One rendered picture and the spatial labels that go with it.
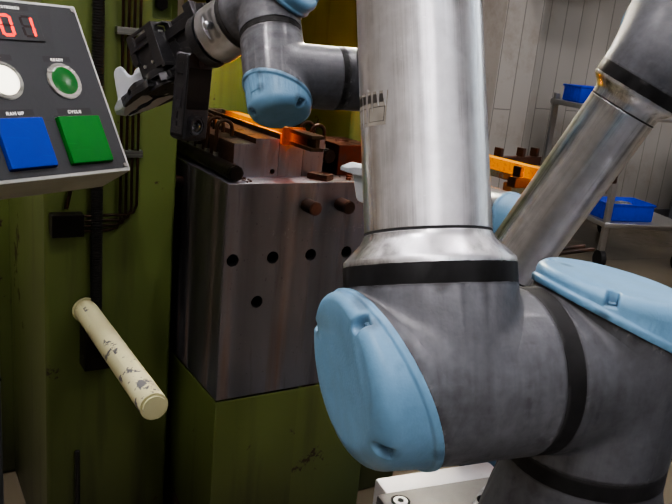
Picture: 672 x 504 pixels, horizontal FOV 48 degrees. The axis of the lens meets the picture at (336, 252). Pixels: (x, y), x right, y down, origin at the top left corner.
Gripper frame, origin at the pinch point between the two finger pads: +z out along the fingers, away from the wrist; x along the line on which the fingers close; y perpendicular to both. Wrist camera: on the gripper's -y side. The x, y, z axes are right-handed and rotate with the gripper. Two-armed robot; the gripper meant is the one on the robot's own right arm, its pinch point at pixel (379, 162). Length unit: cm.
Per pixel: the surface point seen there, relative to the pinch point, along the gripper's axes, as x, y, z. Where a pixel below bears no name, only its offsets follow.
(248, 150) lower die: -9.4, 3.2, 30.7
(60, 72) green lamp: -47, -10, 19
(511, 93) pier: 302, 5, 283
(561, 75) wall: 368, -10, 302
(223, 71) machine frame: 5, -9, 79
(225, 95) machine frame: 6, -3, 79
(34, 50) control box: -50, -13, 20
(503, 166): 33.6, 1.8, 5.5
